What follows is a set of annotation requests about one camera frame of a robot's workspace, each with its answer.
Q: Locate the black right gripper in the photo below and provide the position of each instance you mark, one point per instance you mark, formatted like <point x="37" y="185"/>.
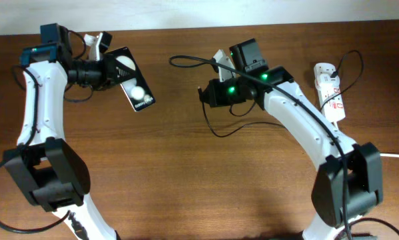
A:
<point x="217" y="100"/>

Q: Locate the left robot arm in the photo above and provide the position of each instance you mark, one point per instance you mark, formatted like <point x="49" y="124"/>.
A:
<point x="45" y="168"/>

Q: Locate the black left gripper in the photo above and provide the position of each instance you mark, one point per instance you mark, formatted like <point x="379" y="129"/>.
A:
<point x="110" y="66"/>

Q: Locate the white USB wall adapter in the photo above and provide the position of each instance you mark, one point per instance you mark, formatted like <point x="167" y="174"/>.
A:
<point x="324" y="81"/>

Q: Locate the white power strip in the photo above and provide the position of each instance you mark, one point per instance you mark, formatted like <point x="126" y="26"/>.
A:
<point x="331" y="104"/>

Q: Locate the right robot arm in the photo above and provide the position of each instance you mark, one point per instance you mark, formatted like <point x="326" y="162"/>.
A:
<point x="348" y="183"/>

